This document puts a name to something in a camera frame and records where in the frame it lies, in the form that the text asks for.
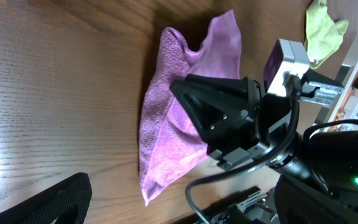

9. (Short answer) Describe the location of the green microfibre cloth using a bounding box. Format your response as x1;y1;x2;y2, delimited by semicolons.
305;0;349;70

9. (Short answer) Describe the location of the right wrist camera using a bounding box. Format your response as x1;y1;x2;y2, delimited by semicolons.
263;39;310;97

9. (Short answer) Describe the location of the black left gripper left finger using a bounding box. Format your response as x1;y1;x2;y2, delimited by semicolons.
0;172;92;224

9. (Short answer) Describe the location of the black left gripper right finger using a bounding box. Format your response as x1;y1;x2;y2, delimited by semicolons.
274;175;358;224

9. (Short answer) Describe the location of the purple microfibre cloth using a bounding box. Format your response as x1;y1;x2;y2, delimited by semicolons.
139;9;241;204

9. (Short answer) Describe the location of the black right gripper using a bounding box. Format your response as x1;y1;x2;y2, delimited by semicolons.
170;74;294;171

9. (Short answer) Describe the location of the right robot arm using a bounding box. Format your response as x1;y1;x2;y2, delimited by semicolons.
170;75;358;197

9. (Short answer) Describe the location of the right black cable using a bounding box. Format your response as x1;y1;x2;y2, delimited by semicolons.
184;76;358;224

